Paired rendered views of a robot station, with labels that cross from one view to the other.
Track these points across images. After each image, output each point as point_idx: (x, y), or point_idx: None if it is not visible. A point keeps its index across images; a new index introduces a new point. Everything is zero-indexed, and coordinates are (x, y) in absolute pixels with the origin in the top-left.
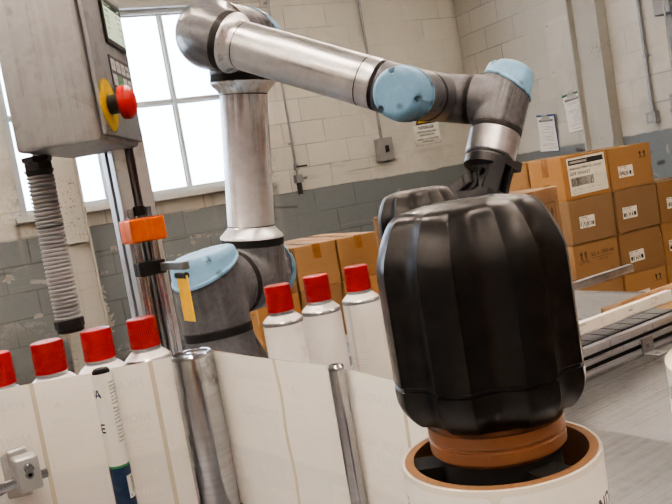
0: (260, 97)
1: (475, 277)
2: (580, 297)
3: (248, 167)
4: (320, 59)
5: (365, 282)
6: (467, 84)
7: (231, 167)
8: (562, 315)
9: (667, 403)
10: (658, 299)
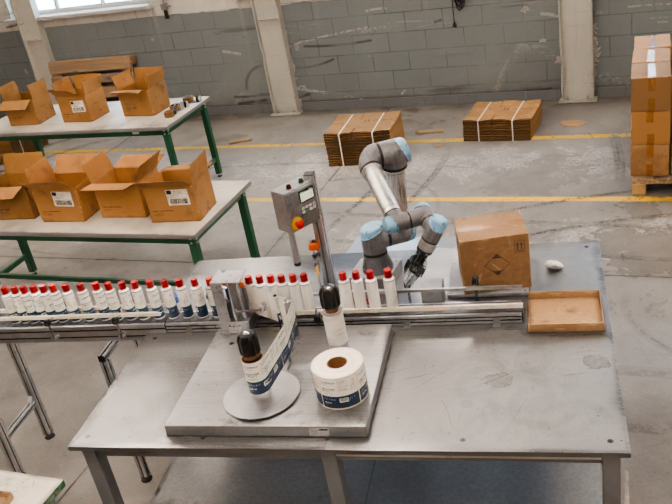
0: (396, 176)
1: (239, 343)
2: (585, 268)
3: None
4: (378, 199)
5: (369, 277)
6: (423, 220)
7: None
8: (249, 349)
9: (443, 347)
10: (512, 306)
